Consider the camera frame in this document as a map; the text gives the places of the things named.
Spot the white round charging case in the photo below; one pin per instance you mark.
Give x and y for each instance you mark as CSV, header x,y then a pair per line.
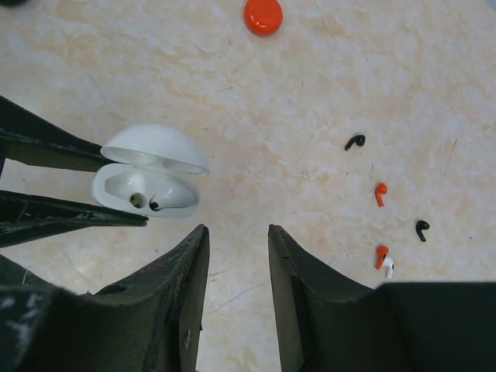
x,y
143,158

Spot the orange earbud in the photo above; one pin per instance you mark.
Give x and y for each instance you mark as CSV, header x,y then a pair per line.
x,y
380,190
382,252

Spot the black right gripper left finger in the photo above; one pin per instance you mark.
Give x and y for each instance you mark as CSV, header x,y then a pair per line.
x,y
148,321

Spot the black round charging case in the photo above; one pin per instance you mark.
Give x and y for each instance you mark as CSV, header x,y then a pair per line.
x,y
12,3

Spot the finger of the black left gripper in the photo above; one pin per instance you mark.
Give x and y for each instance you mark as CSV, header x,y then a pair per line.
x,y
29,139
25,218

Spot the black earbud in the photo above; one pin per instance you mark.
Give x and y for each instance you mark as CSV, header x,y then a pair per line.
x,y
420,227
357,140

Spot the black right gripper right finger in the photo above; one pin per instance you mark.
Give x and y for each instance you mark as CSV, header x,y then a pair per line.
x,y
327,322

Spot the white earbud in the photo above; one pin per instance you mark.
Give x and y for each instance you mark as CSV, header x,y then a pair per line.
x,y
171,195
388,266

